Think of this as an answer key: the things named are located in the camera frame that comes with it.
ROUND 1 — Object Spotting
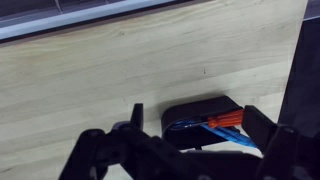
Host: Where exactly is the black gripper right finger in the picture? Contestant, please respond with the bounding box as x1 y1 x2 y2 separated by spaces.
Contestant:
241 105 277 156

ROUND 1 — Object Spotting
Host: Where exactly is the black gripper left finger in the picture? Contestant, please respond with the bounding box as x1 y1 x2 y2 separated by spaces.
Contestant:
130 103 144 130

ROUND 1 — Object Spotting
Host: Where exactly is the orange handled screwdriver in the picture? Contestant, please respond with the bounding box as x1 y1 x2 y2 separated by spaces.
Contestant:
168 108 245 131

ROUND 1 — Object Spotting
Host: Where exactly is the black holder object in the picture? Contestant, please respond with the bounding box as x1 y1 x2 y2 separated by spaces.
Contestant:
161 96 242 150

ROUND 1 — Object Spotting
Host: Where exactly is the blue tool in holder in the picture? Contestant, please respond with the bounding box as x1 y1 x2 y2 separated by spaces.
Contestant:
171 120 256 148

